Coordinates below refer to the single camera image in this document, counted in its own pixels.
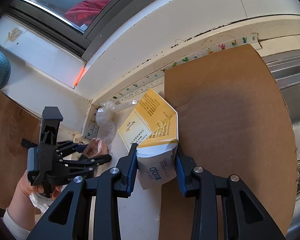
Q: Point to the stainless steel sink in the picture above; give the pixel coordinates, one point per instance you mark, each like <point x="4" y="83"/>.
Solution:
<point x="285" y="68"/>

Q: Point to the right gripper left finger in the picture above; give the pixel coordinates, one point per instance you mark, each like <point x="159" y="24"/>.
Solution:
<point x="68" y="217"/>

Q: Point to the brown cardboard sheet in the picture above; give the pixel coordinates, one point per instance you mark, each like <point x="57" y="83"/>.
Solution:
<point x="233" y="119"/>

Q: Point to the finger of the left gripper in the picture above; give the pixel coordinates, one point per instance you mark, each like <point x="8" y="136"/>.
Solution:
<point x="83" y="167"/>
<point x="50" y="148"/>

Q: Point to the wooden cabinet door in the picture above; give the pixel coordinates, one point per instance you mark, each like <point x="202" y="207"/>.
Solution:
<point x="15" y="124"/>

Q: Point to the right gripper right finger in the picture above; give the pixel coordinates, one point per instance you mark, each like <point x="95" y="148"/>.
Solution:
<point x="244" y="217"/>

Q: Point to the person left hand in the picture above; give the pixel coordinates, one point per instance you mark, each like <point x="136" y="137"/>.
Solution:
<point x="21" y="209"/>

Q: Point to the clear plastic wrap by wall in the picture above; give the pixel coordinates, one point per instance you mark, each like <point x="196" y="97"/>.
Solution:
<point x="105" y="116"/>

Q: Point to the yellow white paper box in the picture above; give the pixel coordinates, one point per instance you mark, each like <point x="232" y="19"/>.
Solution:
<point x="153" y="125"/>

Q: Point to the red cloth outside window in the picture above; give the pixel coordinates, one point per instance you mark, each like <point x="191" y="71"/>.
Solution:
<point x="85" y="11"/>

